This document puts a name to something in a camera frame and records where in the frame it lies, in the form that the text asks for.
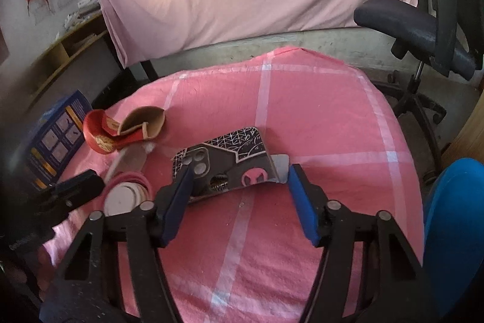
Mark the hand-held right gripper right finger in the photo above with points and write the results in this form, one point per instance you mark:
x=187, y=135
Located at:
x=302, y=205

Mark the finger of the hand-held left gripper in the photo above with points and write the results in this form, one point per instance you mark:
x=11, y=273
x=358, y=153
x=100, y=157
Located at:
x=79, y=186

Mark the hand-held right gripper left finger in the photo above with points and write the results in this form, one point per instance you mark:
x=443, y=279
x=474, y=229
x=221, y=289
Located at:
x=177, y=202

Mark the pink round lid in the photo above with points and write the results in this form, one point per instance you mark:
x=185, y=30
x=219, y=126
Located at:
x=145, y=186

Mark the white round lid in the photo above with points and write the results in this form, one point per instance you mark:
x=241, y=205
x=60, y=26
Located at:
x=121, y=200

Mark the red cardboard packaging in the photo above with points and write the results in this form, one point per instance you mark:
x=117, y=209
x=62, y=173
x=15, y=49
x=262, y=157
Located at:
x=98, y=133

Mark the clear plastic wrapper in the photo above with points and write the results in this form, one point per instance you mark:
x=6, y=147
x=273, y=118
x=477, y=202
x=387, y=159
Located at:
x=132, y=158

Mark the black patterned phone case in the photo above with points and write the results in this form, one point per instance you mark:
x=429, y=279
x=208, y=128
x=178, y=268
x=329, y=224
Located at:
x=242, y=156

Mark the blue plastic basin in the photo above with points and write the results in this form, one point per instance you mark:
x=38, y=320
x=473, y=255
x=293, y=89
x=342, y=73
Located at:
x=457, y=224

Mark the blue cardboard box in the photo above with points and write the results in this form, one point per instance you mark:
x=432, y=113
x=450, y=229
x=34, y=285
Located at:
x=56, y=141

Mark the pink checked tablecloth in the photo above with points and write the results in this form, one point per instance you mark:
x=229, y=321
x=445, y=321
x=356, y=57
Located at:
x=302, y=111

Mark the stack of books and papers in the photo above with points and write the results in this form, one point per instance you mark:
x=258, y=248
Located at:
x=85, y=11

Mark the light wooden cabinet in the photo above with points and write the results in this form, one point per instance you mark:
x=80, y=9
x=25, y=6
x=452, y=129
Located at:
x=470, y=133

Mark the black office chair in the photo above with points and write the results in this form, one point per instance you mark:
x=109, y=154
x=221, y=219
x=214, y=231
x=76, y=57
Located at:
x=397, y=20

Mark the wooden wall shelf desk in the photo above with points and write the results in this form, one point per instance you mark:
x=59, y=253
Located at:
x=75, y=39

